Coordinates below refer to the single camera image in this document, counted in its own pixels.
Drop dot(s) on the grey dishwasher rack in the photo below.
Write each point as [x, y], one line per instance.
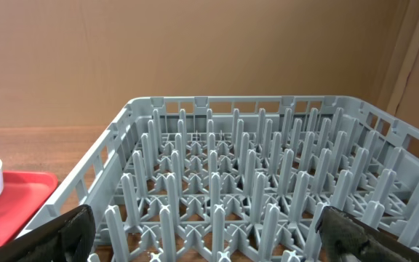
[218, 176]

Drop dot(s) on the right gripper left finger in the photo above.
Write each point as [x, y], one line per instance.
[69, 237]

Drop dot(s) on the red serving tray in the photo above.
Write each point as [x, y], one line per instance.
[23, 194]

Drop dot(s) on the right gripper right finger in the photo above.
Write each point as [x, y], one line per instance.
[342, 235]

